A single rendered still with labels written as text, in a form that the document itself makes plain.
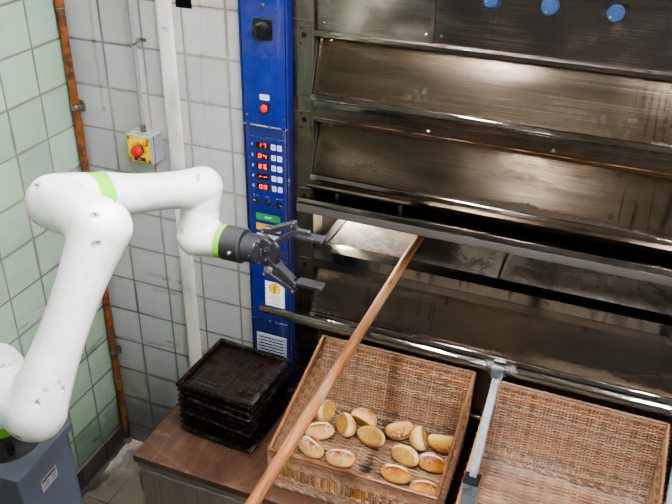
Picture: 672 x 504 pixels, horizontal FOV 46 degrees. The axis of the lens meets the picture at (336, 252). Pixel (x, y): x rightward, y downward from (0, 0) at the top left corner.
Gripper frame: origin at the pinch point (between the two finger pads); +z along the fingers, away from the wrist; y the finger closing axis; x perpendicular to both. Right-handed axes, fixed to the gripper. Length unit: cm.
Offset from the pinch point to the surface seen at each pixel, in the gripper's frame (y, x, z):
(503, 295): 33, -55, 39
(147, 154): 4, -47, -82
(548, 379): 32, -18, 58
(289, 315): 32.0, -17.9, -16.8
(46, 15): -38, -48, -115
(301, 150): -4, -55, -30
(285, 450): 28.7, 35.4, 6.9
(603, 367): 50, -55, 72
